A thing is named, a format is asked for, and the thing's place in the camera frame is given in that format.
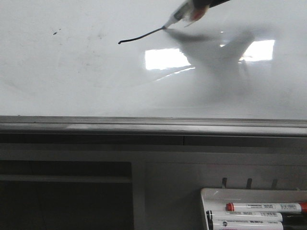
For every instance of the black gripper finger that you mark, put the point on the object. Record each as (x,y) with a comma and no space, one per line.
(199,4)

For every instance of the white black-tipped marker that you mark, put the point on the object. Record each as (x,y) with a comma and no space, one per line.
(183,12)

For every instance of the white whiteboard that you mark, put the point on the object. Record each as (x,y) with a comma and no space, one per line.
(243,59)

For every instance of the white marker tray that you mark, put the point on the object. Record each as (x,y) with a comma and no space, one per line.
(217,198)

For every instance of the red capped white marker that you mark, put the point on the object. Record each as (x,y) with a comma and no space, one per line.
(268,207)

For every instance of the black capped marker upper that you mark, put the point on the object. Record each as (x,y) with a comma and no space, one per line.
(240,215)

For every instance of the black capped marker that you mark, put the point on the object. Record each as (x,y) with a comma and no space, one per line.
(240,215)
(244,225)

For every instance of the black capped marker lower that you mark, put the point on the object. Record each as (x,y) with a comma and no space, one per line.
(244,225)

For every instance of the grey whiteboard ledge rail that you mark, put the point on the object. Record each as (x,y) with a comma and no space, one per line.
(150,130)

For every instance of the grey cabinet frame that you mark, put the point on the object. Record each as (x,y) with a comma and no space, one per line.
(130,187)

